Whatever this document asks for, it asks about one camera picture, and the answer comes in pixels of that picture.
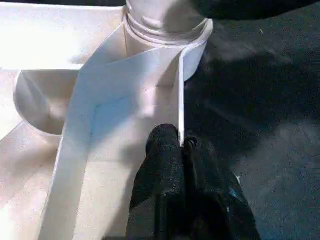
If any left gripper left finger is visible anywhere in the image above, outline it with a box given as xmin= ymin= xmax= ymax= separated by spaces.
xmin=125 ymin=124 xmax=188 ymax=240

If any black work mat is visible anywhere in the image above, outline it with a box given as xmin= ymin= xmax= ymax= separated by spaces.
xmin=178 ymin=0 xmax=320 ymax=240

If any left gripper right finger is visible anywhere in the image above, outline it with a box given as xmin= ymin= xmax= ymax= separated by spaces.
xmin=181 ymin=134 xmax=262 ymax=240

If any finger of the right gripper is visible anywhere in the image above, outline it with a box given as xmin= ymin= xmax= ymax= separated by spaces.
xmin=191 ymin=0 xmax=320 ymax=22

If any white plastic table leg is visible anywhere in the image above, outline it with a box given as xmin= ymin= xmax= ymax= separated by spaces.
xmin=124 ymin=0 xmax=210 ymax=47

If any white plastic table top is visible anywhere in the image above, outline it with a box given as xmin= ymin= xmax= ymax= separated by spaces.
xmin=0 ymin=2 xmax=215 ymax=240

